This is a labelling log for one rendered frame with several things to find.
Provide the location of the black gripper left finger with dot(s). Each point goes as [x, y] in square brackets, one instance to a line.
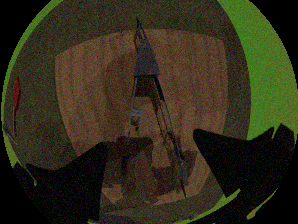
[79, 182]

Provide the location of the wooden board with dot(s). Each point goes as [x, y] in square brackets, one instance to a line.
[95, 81]

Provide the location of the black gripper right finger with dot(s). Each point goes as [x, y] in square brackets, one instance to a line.
[230, 159]

